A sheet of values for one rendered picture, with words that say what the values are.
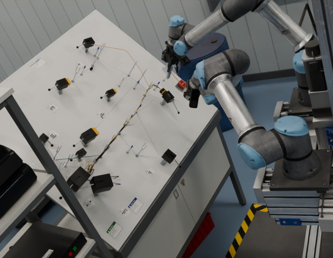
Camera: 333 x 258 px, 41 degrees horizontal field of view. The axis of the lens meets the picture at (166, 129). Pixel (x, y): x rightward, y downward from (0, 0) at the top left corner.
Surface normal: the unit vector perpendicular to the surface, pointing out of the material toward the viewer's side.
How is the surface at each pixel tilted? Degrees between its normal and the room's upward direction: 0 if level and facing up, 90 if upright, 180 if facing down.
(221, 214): 0
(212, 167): 90
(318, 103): 90
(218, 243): 0
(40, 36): 90
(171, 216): 90
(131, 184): 50
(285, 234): 0
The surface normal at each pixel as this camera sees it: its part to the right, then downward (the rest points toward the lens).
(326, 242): -0.34, -0.79
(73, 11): -0.33, 0.61
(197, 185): 0.80, 0.04
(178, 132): 0.40, -0.48
